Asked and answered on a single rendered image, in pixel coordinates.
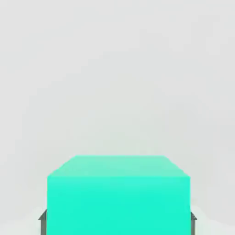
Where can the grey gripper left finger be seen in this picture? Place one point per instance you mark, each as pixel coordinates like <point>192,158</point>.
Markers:
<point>43,223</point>

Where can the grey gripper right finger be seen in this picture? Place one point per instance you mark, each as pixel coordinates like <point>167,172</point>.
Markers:
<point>193,224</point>

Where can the small turquoise cube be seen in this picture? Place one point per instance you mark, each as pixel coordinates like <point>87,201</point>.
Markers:
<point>118,202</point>

